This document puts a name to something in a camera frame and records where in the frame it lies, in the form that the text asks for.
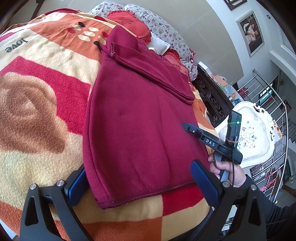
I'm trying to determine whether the maroon knit garment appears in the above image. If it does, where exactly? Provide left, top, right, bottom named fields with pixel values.
left=83, top=26, right=213, bottom=209

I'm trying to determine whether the right forearm black sleeve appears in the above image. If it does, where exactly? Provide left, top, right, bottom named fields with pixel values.
left=239, top=174, right=296, bottom=241

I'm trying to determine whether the right hand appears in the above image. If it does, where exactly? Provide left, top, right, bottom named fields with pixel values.
left=208, top=153, right=246, bottom=188

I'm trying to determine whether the black tracker with green light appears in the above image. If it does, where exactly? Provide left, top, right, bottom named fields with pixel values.
left=225, top=110, right=242, bottom=149

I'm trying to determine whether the white ornate chair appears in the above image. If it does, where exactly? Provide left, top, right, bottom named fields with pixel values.
left=218, top=101, right=282, bottom=169

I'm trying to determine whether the dark carved wooden footboard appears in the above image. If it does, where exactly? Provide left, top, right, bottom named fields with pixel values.
left=192, top=65, right=234, bottom=128

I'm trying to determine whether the steel stair railing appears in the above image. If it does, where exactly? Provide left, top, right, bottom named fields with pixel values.
left=238, top=69, right=295, bottom=203

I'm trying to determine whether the small red heart cushion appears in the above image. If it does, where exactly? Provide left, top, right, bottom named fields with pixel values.
left=163, top=49, right=189, bottom=77

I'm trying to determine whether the white pillow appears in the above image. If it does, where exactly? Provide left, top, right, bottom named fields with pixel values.
left=147, top=32, right=170, bottom=55

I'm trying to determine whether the framed portrait photo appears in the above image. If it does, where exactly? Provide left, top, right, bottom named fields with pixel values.
left=236, top=11, right=264, bottom=57

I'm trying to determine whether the orange cream patterned blanket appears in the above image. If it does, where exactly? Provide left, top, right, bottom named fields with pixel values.
left=1, top=9, right=211, bottom=240

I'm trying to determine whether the floral quilt pillow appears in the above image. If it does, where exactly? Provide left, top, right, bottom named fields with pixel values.
left=89, top=1, right=198, bottom=81

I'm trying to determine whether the framed flower painting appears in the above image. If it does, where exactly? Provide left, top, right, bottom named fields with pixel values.
left=224, top=0, right=247, bottom=11

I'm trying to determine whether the large red heart cushion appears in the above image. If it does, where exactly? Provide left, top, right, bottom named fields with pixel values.
left=107, top=10, right=152, bottom=45

